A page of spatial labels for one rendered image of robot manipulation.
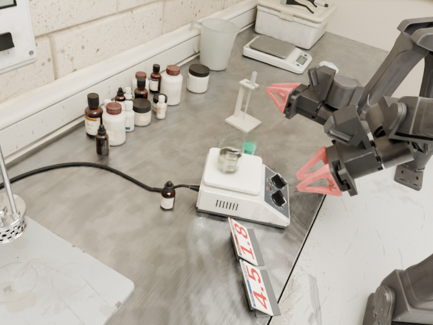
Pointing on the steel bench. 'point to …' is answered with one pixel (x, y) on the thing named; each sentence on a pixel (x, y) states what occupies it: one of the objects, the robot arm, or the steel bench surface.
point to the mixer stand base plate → (56, 282)
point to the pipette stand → (249, 122)
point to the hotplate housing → (238, 204)
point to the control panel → (274, 192)
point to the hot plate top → (247, 169)
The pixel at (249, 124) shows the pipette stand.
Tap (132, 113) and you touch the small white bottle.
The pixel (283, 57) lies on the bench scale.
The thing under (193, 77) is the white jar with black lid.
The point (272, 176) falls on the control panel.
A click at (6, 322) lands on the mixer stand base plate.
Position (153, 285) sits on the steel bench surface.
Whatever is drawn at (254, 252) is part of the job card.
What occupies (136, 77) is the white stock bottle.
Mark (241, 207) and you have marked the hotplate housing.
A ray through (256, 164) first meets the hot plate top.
